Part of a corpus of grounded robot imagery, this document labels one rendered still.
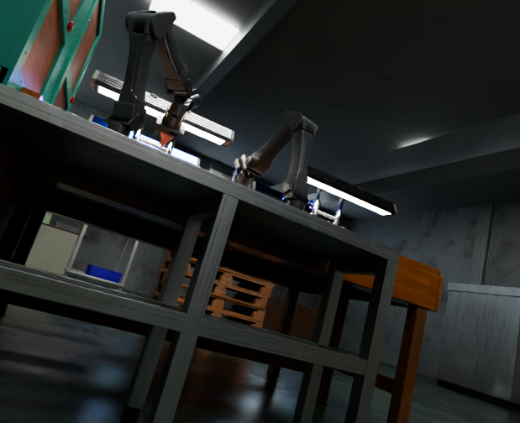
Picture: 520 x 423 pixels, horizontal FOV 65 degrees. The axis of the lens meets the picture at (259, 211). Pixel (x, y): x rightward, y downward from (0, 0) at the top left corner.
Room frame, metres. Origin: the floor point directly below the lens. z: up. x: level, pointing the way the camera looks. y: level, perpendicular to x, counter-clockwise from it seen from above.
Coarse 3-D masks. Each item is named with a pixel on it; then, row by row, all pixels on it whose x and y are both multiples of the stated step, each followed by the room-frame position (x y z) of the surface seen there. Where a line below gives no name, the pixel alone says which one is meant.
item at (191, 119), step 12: (96, 72) 1.50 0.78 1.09; (96, 84) 1.49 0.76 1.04; (108, 84) 1.50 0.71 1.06; (120, 84) 1.53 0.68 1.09; (156, 108) 1.58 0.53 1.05; (192, 120) 1.64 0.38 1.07; (204, 120) 1.67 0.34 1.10; (204, 132) 1.67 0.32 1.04; (216, 132) 1.67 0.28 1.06; (228, 132) 1.71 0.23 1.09; (228, 144) 1.73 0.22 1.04
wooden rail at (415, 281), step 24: (0, 144) 1.16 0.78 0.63; (24, 168) 1.19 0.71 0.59; (48, 168) 1.21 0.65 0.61; (96, 192) 1.27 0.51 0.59; (120, 192) 1.29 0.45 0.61; (144, 216) 1.43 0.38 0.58; (168, 216) 1.36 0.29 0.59; (240, 240) 1.46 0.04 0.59; (264, 240) 1.49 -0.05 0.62; (288, 264) 1.64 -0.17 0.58; (312, 264) 1.57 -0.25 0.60; (408, 264) 1.74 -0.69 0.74; (360, 288) 1.74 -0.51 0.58; (408, 288) 1.75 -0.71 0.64; (432, 288) 1.80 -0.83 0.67
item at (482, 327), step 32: (448, 288) 7.35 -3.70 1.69; (480, 288) 6.79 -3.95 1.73; (512, 288) 6.29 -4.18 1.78; (448, 320) 7.28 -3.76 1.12; (480, 320) 6.74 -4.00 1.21; (512, 320) 6.25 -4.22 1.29; (448, 352) 7.19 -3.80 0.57; (480, 352) 6.66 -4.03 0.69; (512, 352) 6.20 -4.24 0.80; (448, 384) 7.14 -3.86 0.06; (480, 384) 6.60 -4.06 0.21; (512, 384) 6.16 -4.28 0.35
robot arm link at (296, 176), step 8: (304, 120) 1.33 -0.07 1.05; (304, 128) 1.33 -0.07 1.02; (312, 128) 1.36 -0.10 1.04; (296, 136) 1.35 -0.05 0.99; (304, 136) 1.33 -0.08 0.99; (312, 136) 1.36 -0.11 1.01; (296, 144) 1.35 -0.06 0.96; (304, 144) 1.33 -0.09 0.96; (296, 152) 1.34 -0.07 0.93; (304, 152) 1.33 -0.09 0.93; (296, 160) 1.33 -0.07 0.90; (304, 160) 1.33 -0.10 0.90; (296, 168) 1.32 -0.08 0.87; (304, 168) 1.33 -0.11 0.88; (288, 176) 1.33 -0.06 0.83; (296, 176) 1.31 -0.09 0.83; (304, 176) 1.33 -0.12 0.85; (296, 184) 1.29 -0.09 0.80; (304, 184) 1.32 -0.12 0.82; (296, 192) 1.30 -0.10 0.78; (304, 192) 1.32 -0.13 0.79; (304, 200) 1.33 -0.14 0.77
